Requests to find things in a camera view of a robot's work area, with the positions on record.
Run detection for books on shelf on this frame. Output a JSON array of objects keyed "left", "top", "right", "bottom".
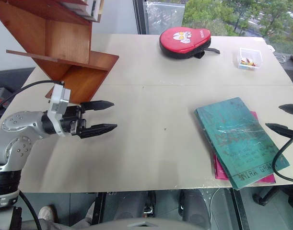
[{"left": 59, "top": 0, "right": 94, "bottom": 21}]

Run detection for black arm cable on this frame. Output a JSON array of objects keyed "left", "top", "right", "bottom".
[
  {"left": 271, "top": 131, "right": 293, "bottom": 184},
  {"left": 0, "top": 80, "right": 65, "bottom": 115}
]

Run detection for clear plastic box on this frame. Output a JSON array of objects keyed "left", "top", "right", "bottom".
[{"left": 237, "top": 47, "right": 263, "bottom": 71}]

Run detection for black window frame post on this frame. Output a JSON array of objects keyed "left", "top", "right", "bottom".
[{"left": 132, "top": 0, "right": 150, "bottom": 35}]

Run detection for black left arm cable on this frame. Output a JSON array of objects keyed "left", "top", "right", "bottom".
[{"left": 0, "top": 80, "right": 65, "bottom": 115}]

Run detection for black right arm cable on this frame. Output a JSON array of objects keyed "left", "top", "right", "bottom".
[{"left": 271, "top": 131, "right": 293, "bottom": 184}]

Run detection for brown wooden bookshelf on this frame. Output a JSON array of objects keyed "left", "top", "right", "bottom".
[{"left": 0, "top": 0, "right": 120, "bottom": 104}]

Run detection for black table leg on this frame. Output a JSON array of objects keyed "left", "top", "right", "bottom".
[
  {"left": 231, "top": 188, "right": 246, "bottom": 230},
  {"left": 92, "top": 191, "right": 107, "bottom": 226}
]

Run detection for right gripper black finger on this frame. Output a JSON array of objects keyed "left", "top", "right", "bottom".
[
  {"left": 265, "top": 123, "right": 293, "bottom": 144},
  {"left": 278, "top": 104, "right": 293, "bottom": 115}
]

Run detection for dark rounded shape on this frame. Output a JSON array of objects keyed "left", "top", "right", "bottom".
[{"left": 181, "top": 189, "right": 212, "bottom": 226}]

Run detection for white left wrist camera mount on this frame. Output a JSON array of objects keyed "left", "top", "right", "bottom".
[{"left": 47, "top": 83, "right": 71, "bottom": 138}]

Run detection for pink book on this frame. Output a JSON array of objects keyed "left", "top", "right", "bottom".
[{"left": 211, "top": 111, "right": 277, "bottom": 185}]

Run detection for grey robot torso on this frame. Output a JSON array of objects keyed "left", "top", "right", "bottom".
[{"left": 87, "top": 217, "right": 195, "bottom": 230}]

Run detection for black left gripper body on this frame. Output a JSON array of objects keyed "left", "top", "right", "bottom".
[{"left": 60, "top": 104, "right": 87, "bottom": 138}]

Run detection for white shoe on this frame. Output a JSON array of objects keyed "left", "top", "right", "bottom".
[{"left": 38, "top": 205, "right": 55, "bottom": 222}]

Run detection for black office chair base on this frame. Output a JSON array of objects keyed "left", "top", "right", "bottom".
[{"left": 252, "top": 184, "right": 293, "bottom": 207}]

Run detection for red black paddle case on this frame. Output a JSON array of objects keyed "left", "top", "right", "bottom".
[{"left": 159, "top": 26, "right": 221, "bottom": 60}]

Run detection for small colourful pieces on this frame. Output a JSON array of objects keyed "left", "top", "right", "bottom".
[{"left": 240, "top": 57, "right": 257, "bottom": 67}]

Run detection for black robot body cable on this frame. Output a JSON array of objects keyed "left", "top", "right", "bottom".
[{"left": 18, "top": 190, "right": 43, "bottom": 230}]

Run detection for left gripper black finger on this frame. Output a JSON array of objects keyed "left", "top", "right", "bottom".
[
  {"left": 78, "top": 123, "right": 118, "bottom": 139},
  {"left": 80, "top": 100, "right": 115, "bottom": 113}
]

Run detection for white cable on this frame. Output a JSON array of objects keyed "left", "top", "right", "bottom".
[{"left": 271, "top": 44, "right": 286, "bottom": 63}]

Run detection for teal book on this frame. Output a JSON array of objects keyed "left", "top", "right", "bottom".
[{"left": 193, "top": 97, "right": 291, "bottom": 191}]

